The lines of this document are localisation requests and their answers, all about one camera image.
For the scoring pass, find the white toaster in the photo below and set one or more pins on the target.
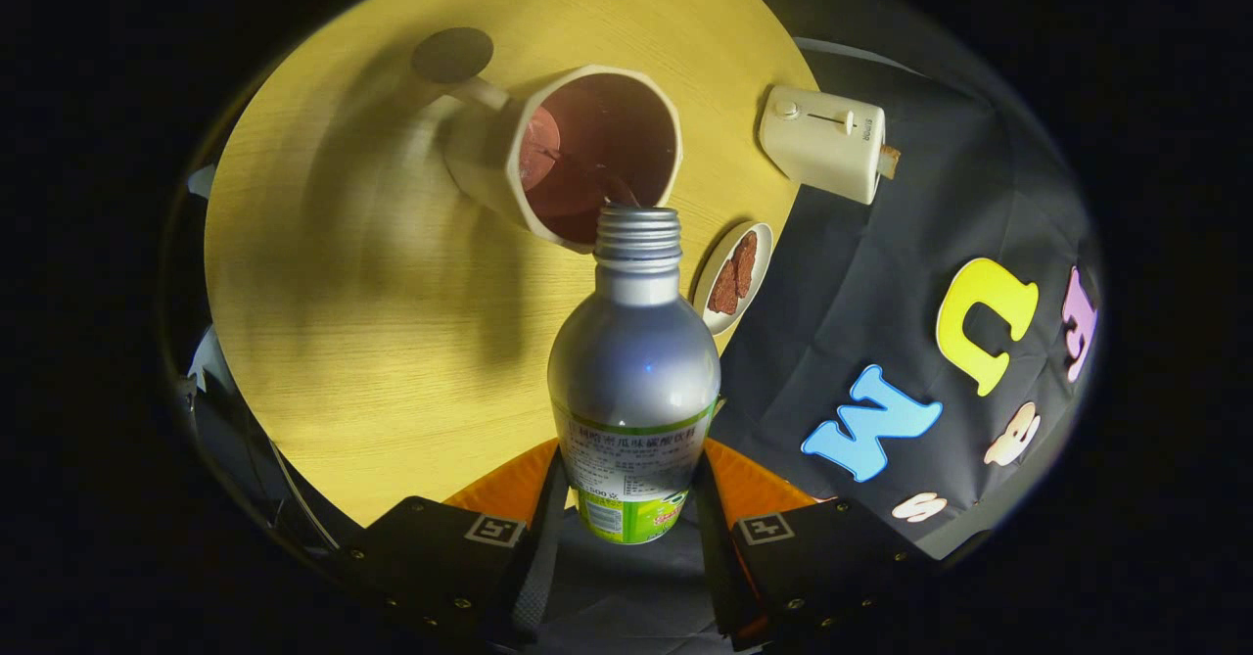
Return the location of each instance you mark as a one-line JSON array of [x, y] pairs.
[[822, 141]]

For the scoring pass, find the brown meat slices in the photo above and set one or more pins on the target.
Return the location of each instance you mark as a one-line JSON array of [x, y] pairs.
[[734, 273]]

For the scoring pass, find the wooden table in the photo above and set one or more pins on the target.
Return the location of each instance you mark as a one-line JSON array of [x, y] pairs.
[[343, 293]]

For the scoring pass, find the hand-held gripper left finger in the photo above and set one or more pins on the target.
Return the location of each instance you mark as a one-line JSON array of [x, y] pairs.
[[533, 577]]

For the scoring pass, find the brown toast slice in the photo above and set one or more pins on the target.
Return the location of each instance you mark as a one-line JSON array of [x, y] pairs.
[[890, 162]]

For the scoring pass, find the silver juice bottle green label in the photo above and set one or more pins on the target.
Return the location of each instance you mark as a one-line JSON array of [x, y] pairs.
[[631, 371]]

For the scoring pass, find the white round plate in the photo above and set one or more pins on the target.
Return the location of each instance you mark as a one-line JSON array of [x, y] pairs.
[[713, 322]]

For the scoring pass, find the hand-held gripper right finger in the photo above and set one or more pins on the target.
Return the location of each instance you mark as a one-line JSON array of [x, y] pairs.
[[719, 577]]

